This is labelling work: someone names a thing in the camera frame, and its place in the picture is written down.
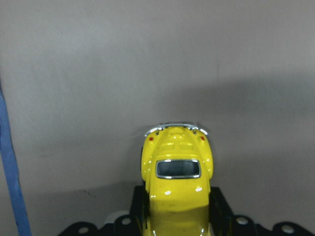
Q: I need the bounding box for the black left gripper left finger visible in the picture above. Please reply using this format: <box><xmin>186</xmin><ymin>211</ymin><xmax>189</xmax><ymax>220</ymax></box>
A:
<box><xmin>129</xmin><ymin>185</ymin><xmax>151</xmax><ymax>236</ymax></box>

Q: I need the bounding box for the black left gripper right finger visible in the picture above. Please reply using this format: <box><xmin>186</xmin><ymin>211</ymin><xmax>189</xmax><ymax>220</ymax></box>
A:
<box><xmin>209</xmin><ymin>187</ymin><xmax>234</xmax><ymax>236</ymax></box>

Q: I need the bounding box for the yellow toy beetle car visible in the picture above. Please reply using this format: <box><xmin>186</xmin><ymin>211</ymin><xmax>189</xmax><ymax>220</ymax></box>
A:
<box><xmin>141</xmin><ymin>123</ymin><xmax>214</xmax><ymax>236</ymax></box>

